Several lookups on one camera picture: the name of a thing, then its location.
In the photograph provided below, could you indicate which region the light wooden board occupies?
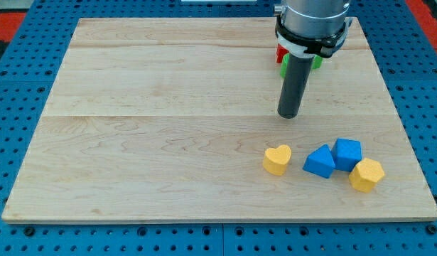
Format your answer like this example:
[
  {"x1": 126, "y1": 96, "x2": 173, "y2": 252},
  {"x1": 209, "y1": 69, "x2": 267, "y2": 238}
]
[{"x1": 1, "y1": 18, "x2": 437, "y2": 225}]

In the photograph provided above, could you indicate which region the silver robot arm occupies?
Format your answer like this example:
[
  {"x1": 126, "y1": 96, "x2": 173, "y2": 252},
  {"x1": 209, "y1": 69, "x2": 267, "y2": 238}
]
[{"x1": 274, "y1": 0, "x2": 352, "y2": 119}]

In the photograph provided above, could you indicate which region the red block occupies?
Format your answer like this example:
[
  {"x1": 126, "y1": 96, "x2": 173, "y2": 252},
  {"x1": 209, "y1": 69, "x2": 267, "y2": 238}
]
[{"x1": 276, "y1": 44, "x2": 289, "y2": 63}]

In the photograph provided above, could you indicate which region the yellow heart block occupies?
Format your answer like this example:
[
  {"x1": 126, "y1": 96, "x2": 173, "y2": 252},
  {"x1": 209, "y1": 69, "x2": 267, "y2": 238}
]
[{"x1": 262, "y1": 144, "x2": 292, "y2": 176}]

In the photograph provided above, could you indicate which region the blue triangle block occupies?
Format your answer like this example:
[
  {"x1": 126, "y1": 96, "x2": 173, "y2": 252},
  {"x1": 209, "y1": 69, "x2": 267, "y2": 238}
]
[{"x1": 303, "y1": 144, "x2": 335, "y2": 178}]

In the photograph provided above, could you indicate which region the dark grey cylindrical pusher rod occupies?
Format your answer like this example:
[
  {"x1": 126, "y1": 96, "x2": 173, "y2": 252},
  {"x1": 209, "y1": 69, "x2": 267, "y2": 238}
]
[{"x1": 277, "y1": 53, "x2": 313, "y2": 119}]

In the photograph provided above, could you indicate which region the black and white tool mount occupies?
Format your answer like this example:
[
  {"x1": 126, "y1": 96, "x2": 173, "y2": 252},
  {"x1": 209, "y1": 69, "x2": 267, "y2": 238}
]
[{"x1": 275, "y1": 16, "x2": 353, "y2": 58}]

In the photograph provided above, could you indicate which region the blue cube block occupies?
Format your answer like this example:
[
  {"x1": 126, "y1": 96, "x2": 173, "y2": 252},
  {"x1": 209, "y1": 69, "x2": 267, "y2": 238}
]
[{"x1": 331, "y1": 138, "x2": 362, "y2": 172}]

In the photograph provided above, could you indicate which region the yellow hexagon block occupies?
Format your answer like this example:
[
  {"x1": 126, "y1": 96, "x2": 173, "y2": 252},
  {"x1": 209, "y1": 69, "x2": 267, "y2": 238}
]
[{"x1": 349, "y1": 158, "x2": 385, "y2": 193}]

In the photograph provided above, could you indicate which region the green block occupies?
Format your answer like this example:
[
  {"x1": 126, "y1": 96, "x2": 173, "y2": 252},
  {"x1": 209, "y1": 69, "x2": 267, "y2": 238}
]
[{"x1": 280, "y1": 53, "x2": 323, "y2": 78}]

